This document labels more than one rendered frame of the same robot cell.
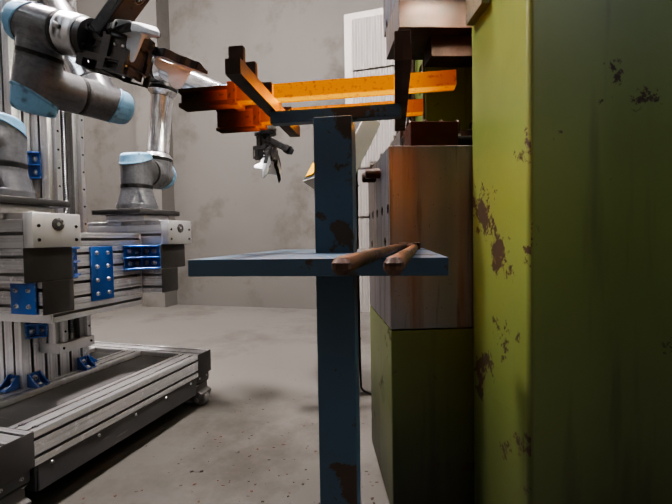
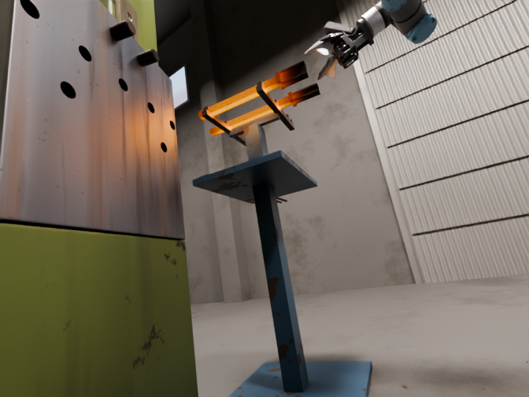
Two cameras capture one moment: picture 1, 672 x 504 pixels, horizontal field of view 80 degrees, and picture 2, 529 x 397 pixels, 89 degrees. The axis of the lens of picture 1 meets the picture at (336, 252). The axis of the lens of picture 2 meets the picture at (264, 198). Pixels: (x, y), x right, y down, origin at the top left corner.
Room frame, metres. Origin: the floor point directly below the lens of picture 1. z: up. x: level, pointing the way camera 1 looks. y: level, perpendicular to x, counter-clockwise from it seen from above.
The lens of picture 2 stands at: (1.53, 0.22, 0.38)
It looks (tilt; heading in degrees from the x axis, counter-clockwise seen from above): 14 degrees up; 194
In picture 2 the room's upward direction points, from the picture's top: 9 degrees counter-clockwise
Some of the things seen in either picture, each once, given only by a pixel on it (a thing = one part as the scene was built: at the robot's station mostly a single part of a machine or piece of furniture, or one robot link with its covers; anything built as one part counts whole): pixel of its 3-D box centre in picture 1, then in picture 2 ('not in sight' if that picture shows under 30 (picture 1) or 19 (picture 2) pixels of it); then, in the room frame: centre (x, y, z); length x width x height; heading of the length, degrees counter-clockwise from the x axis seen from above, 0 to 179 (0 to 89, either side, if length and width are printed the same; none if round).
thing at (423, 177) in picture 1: (472, 236); (10, 153); (1.17, -0.40, 0.69); 0.56 x 0.38 x 0.45; 93
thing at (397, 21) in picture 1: (460, 29); not in sight; (1.22, -0.39, 1.32); 0.42 x 0.20 x 0.10; 93
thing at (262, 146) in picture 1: (266, 146); not in sight; (1.65, 0.28, 1.07); 0.09 x 0.08 x 0.12; 74
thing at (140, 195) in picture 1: (137, 198); not in sight; (1.59, 0.78, 0.87); 0.15 x 0.15 x 0.10
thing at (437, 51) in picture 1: (477, 51); not in sight; (1.20, -0.43, 1.24); 0.30 x 0.07 x 0.06; 93
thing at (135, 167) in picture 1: (137, 168); not in sight; (1.60, 0.78, 0.98); 0.13 x 0.12 x 0.14; 172
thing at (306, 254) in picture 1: (337, 258); (263, 183); (0.65, 0.00, 0.66); 0.40 x 0.30 x 0.02; 172
